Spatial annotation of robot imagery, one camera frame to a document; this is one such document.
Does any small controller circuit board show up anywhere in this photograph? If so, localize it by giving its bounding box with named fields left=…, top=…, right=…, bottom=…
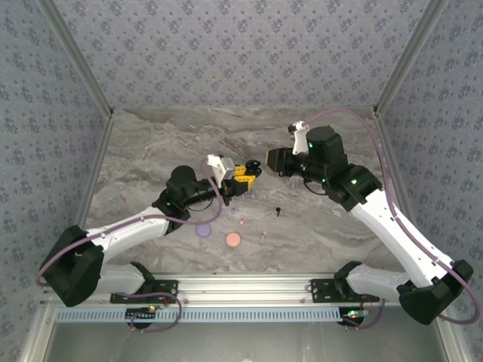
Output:
left=125, top=305, right=158, bottom=321
left=341, top=308, right=368, bottom=326

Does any aluminium frame post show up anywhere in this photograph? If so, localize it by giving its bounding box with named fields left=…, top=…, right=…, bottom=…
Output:
left=372, top=0, right=452, bottom=118
left=37, top=0, right=116, bottom=118

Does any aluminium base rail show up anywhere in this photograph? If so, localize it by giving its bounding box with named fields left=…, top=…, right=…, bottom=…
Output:
left=41, top=273, right=452, bottom=307

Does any aluminium table side rail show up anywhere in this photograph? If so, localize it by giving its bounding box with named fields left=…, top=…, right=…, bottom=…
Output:
left=73, top=115, right=116, bottom=232
left=375, top=112, right=416, bottom=229

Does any light blue slotted cable duct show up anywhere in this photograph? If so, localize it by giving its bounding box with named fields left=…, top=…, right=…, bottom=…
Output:
left=54, top=305, right=344, bottom=324

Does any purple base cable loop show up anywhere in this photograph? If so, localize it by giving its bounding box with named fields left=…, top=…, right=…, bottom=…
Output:
left=343, top=297, right=386, bottom=331
left=115, top=290, right=185, bottom=333

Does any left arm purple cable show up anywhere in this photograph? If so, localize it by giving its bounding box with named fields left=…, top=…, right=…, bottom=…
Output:
left=35, top=165, right=224, bottom=287

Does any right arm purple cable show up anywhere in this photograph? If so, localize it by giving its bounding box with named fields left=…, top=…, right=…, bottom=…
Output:
left=303, top=108, right=478, bottom=326

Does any black earbud charging case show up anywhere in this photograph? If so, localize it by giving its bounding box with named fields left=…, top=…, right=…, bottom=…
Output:
left=244, top=158, right=263, bottom=177

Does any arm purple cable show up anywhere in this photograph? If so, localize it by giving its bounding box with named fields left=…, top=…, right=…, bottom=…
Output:
left=35, top=165, right=224, bottom=287
left=303, top=108, right=478, bottom=326

